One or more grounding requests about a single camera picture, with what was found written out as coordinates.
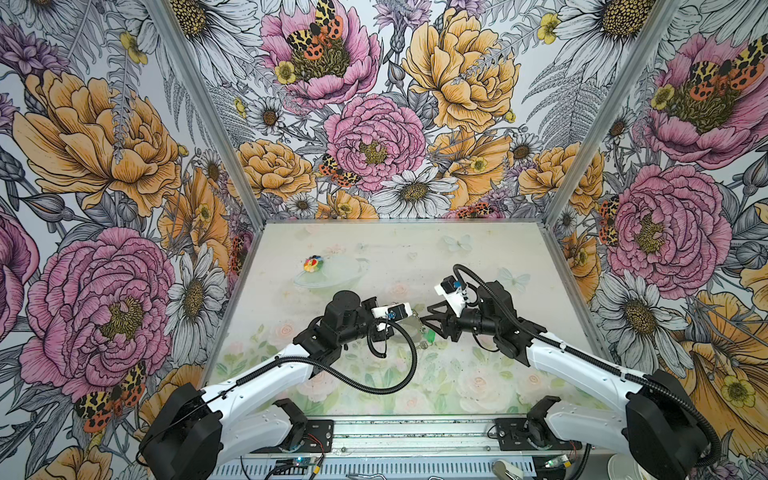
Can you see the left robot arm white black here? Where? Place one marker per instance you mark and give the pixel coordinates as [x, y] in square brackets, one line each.
[199, 429]

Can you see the white paper cup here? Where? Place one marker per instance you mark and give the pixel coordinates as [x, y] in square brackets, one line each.
[622, 467]

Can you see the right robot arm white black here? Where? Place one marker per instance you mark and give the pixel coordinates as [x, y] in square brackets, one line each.
[649, 417]

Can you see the aluminium front rail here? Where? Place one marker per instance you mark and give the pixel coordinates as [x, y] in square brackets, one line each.
[417, 436]

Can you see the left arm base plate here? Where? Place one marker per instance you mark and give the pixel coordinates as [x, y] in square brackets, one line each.
[316, 437]

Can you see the white tape roll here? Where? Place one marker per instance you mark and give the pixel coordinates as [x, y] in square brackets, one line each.
[504, 470]

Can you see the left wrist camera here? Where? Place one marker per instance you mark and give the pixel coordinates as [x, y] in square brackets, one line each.
[393, 312]

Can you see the colourful small toy ball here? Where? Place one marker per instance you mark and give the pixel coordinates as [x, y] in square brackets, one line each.
[313, 264]

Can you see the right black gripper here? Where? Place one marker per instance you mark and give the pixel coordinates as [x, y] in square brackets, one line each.
[453, 322]

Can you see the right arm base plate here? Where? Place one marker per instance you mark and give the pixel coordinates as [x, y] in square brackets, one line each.
[518, 434]

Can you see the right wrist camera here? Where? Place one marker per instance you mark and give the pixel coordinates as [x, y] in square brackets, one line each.
[454, 294]

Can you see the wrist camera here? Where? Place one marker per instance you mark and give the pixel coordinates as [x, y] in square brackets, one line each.
[454, 294]
[393, 312]

